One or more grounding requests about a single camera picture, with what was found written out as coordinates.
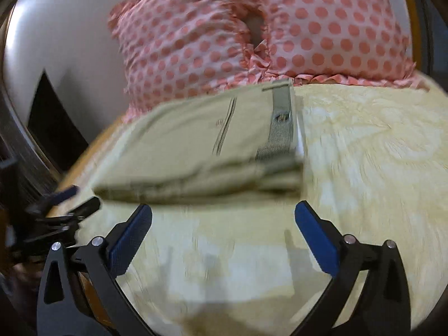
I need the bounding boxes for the wooden headboard frame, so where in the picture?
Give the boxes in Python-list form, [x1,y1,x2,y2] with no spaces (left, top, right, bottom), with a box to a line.
[405,0,434,76]

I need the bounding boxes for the black television screen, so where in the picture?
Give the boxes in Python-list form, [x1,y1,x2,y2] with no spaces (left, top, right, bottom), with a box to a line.
[27,71,88,172]

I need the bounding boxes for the yellow patterned bed sheet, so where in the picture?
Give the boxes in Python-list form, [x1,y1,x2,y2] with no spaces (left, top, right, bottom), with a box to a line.
[52,75,447,335]

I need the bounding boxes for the beige khaki pants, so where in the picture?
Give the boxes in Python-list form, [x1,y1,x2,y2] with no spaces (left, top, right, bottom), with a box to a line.
[93,80,304,204]

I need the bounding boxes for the pink polka dot pillow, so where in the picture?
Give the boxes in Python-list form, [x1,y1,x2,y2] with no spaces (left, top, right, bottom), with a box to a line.
[108,0,265,122]
[249,0,424,89]

